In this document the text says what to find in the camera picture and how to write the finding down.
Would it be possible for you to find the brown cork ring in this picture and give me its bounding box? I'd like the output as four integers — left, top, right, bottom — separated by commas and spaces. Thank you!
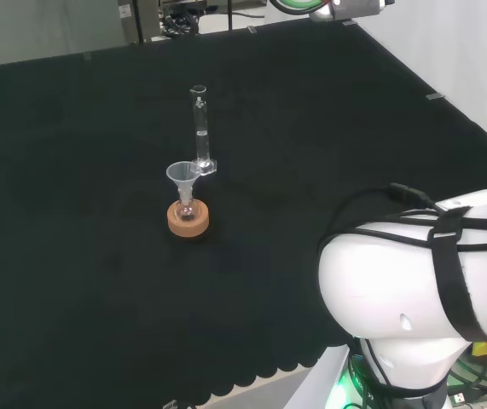
166, 199, 210, 241

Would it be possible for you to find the grey metal cabinet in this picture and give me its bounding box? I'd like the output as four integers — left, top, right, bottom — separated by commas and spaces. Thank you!
117, 0, 161, 44

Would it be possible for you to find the clear plastic funnel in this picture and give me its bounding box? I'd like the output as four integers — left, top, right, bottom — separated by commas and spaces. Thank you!
165, 161, 203, 206

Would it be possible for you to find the clear glass graduated cylinder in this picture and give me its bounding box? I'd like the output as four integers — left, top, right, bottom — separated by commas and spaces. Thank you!
188, 84, 218, 176

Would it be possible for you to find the small round-bottom glass flask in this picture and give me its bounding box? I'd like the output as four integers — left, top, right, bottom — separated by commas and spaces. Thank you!
174, 197, 198, 222

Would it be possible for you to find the black bench cloth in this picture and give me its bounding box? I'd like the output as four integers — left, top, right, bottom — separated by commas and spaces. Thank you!
0, 19, 487, 406

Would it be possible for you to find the black cable bundle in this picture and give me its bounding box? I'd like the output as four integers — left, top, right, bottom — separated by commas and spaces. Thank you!
160, 8, 201, 36

